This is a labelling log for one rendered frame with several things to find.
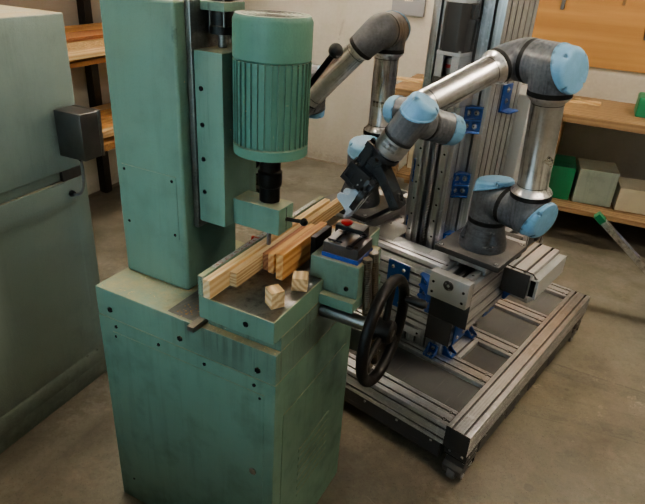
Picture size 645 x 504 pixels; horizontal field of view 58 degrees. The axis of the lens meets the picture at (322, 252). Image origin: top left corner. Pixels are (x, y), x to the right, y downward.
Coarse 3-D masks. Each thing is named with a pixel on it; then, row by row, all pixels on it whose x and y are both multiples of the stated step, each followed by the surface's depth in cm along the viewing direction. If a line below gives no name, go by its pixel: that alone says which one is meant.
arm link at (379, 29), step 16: (384, 16) 186; (368, 32) 185; (384, 32) 186; (352, 48) 188; (368, 48) 187; (384, 48) 190; (336, 64) 194; (352, 64) 193; (320, 80) 199; (336, 80) 197; (320, 96) 202
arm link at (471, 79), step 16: (496, 48) 153; (512, 48) 151; (480, 64) 150; (496, 64) 151; (512, 64) 152; (448, 80) 146; (464, 80) 147; (480, 80) 149; (496, 80) 153; (512, 80) 156; (400, 96) 145; (432, 96) 143; (448, 96) 145; (464, 96) 148; (384, 112) 145
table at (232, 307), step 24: (336, 216) 180; (240, 288) 139; (264, 288) 139; (288, 288) 140; (312, 288) 141; (216, 312) 134; (240, 312) 130; (264, 312) 130; (288, 312) 132; (264, 336) 130
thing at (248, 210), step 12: (252, 192) 148; (240, 204) 144; (252, 204) 142; (264, 204) 142; (276, 204) 142; (288, 204) 143; (240, 216) 146; (252, 216) 144; (264, 216) 142; (276, 216) 140; (288, 216) 144; (264, 228) 143; (276, 228) 142; (288, 228) 146
